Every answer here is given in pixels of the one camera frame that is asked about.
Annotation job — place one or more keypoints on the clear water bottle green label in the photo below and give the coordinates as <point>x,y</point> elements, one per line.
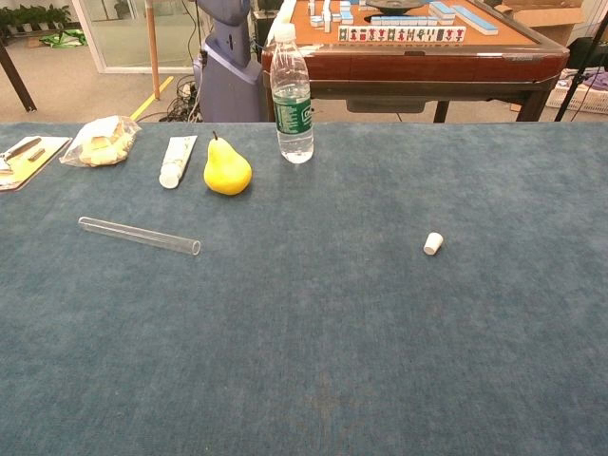
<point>292,109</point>

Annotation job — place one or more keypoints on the wooden pole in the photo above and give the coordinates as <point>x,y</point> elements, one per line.
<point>153,57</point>

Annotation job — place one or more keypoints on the yellow pear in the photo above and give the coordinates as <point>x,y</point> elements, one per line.
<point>227,171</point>

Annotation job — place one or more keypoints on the brown mahjong table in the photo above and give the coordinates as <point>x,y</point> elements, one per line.
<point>418,66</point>

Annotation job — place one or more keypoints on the black tripod stand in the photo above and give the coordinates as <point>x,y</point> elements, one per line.
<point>569,92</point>

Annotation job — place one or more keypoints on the white rubber stopper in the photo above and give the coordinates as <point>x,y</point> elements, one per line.
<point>433,244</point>

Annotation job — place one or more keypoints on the clear plastic snack bag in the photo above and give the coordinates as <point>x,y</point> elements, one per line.
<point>102,142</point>

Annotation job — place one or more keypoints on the face-up mahjong tile row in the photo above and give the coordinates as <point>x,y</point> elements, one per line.
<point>404,34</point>

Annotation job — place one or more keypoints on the blue felt table cloth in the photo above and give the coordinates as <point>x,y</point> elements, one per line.
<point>332,332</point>

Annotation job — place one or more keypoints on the clear glass test tube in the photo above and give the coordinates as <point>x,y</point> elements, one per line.
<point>138,235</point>

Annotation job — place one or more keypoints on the green bag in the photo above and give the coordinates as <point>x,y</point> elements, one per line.
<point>64,39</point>

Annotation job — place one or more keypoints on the blue-backed mahjong tile row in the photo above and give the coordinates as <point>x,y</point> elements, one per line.
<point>475,20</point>
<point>404,20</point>

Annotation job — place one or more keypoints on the razor on yellow blister card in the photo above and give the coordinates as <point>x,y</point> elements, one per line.
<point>28,164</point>

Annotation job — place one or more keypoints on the row of potted plants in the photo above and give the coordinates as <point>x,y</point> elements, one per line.
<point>33,16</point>

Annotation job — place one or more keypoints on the white plastic basket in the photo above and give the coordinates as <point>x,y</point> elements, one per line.
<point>584,100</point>

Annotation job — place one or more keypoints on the white toothpaste tube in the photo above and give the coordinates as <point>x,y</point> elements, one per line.
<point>176,159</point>

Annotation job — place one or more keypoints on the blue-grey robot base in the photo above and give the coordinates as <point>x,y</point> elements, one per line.
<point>228,85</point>

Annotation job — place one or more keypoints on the white framed glass partition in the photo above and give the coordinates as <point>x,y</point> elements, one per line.
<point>119,38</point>

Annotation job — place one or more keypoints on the black slanted table leg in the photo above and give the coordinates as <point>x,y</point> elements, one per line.
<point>19,83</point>

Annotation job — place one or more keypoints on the brown cardboard box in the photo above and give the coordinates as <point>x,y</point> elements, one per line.
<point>546,16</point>

